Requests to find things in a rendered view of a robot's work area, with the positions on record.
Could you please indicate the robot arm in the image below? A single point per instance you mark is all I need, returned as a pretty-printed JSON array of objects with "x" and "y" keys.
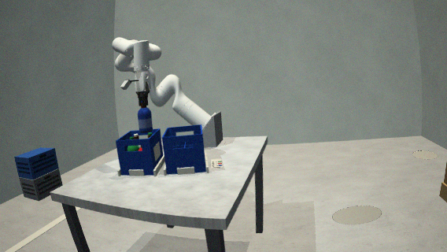
[{"x": 143, "y": 52}]

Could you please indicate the white paper strip with colored squares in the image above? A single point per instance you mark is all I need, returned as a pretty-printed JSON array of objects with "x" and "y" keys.
[{"x": 216, "y": 163}]

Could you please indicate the blue crate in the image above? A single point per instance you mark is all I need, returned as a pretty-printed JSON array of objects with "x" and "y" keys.
[
  {"x": 147, "y": 159},
  {"x": 193, "y": 156}
]

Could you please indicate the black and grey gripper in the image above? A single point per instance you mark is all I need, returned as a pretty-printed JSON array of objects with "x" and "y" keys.
[{"x": 144, "y": 82}]

